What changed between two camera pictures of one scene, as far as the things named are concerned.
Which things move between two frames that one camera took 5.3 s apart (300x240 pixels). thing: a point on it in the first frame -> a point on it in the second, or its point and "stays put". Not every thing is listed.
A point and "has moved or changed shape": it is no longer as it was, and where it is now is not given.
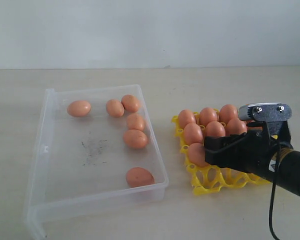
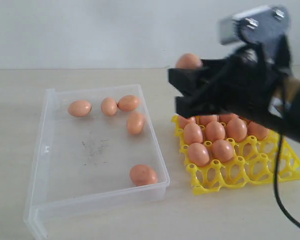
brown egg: x=235 y=126 stays put
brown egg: x=215 y=129 stays put
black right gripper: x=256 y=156 -> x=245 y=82
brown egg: x=79 y=108 stays put
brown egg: x=135 y=139 -> x=188 y=60
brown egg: x=135 y=121 stays put
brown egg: x=207 y=115 stays put
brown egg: x=192 y=133 stays put
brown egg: x=138 y=176 has moved or changed shape
